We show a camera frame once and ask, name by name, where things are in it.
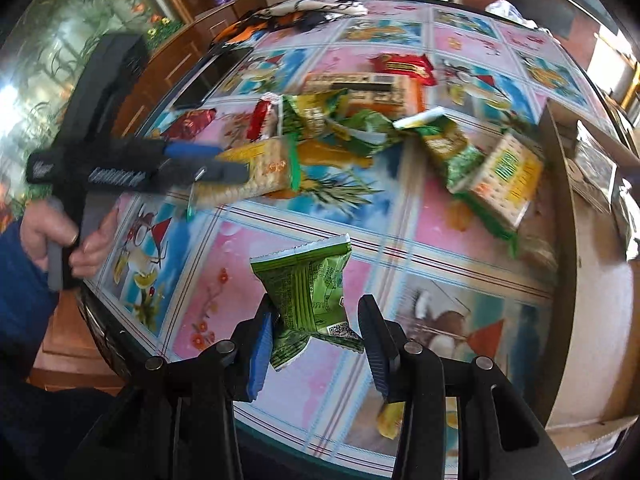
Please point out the person's left hand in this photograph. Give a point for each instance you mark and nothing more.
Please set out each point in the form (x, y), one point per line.
(47, 225)

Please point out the long orange cracker pack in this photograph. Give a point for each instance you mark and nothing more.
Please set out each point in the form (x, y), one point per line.
(360, 97)

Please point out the dark round table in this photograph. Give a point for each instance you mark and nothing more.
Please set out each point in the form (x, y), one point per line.
(97, 325)

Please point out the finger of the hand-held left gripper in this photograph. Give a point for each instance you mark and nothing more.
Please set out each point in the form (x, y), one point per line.
(225, 172)
(192, 150)

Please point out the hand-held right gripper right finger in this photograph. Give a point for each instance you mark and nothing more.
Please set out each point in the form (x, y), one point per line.
(381, 367)

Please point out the black phone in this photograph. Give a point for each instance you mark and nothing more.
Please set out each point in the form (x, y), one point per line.
(210, 80)

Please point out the orange black cloth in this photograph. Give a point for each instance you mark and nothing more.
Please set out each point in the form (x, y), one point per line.
(240, 27)

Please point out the person's dark clothing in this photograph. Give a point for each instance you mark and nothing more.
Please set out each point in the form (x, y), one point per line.
(40, 435)

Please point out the red snack packet gold label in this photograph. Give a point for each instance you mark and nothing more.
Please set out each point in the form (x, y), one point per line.
(402, 67)

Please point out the dark red candy packet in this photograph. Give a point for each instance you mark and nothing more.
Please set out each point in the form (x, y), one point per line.
(187, 122)

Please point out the flower landscape wall picture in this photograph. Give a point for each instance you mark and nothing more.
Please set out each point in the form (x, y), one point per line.
(75, 10)

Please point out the small red white packet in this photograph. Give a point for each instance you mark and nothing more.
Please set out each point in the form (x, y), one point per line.
(257, 120)

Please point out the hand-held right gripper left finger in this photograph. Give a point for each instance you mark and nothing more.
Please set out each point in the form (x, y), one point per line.
(260, 360)

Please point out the white plastic bag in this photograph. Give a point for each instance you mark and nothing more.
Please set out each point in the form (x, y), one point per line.
(505, 10)

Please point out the printed colourful tablecloth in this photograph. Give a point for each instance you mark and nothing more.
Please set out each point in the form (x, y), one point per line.
(440, 232)

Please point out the cardboard box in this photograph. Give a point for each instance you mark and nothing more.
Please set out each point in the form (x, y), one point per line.
(590, 310)

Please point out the person's left forearm blue sleeve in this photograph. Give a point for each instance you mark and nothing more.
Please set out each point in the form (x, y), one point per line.
(20, 300)

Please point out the yellow green cracker packet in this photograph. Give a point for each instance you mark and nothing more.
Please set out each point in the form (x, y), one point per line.
(505, 180)

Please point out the cracker packet with green edge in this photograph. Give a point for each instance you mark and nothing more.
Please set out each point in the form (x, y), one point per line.
(265, 165)

